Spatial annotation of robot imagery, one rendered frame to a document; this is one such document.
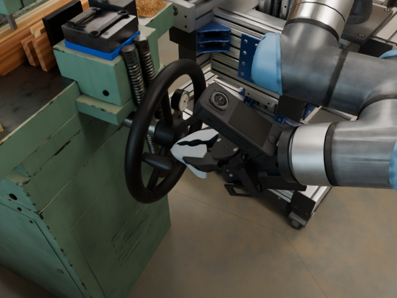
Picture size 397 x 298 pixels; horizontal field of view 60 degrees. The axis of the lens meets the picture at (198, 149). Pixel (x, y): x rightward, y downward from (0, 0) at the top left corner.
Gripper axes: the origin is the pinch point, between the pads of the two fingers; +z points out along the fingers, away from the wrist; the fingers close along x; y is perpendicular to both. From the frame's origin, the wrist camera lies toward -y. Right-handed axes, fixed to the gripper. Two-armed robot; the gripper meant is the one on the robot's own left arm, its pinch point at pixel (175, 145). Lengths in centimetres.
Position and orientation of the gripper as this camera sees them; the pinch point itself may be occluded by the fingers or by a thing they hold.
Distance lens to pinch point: 54.8
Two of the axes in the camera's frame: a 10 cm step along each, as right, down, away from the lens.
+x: 4.5, -7.0, 5.5
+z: -7.7, 0.2, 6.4
